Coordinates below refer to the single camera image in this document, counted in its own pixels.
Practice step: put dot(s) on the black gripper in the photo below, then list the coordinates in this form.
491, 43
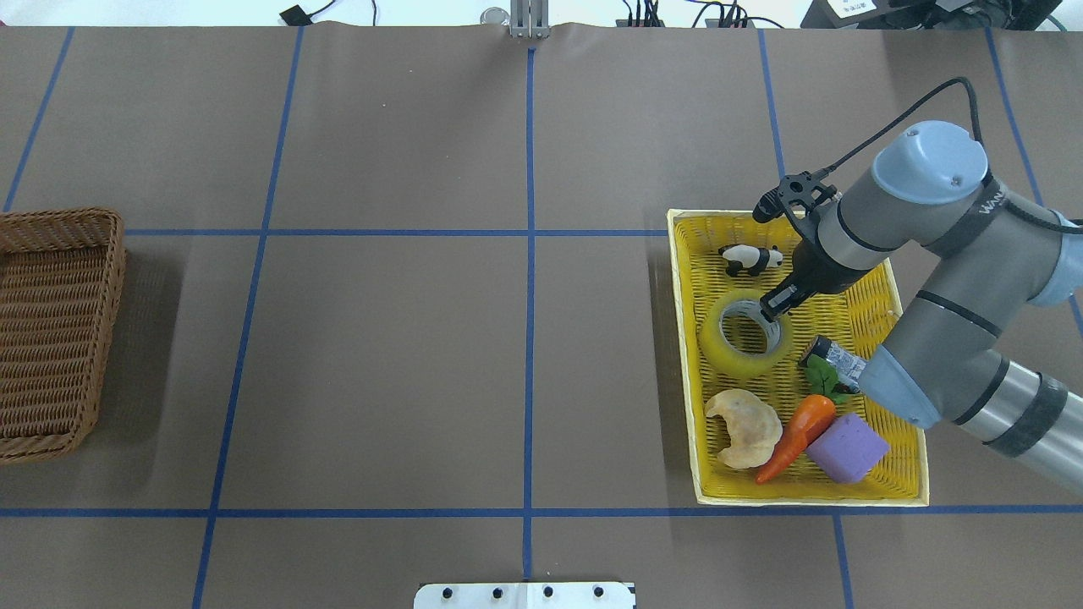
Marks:
817, 269

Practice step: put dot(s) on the yellow tape roll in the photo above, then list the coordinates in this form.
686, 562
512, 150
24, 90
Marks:
737, 338

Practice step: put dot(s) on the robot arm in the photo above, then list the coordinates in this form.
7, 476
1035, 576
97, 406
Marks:
996, 253

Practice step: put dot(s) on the brown wicker basket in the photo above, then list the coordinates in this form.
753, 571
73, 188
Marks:
62, 277

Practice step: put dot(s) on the toy panda figure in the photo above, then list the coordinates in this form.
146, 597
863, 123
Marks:
750, 260

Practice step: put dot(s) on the small black labelled can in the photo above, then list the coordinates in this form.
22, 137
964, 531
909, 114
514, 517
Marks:
848, 366

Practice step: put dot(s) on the orange toy carrot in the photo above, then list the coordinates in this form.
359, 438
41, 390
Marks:
811, 418

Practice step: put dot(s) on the purple foam block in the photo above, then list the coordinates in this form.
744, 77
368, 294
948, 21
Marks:
848, 450

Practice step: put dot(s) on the small black device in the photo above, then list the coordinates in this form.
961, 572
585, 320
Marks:
295, 17

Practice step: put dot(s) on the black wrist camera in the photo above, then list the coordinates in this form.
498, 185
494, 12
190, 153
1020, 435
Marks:
805, 190

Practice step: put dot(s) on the aluminium frame post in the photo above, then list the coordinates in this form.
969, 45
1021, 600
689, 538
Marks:
529, 19

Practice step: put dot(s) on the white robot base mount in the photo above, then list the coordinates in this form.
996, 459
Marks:
567, 594

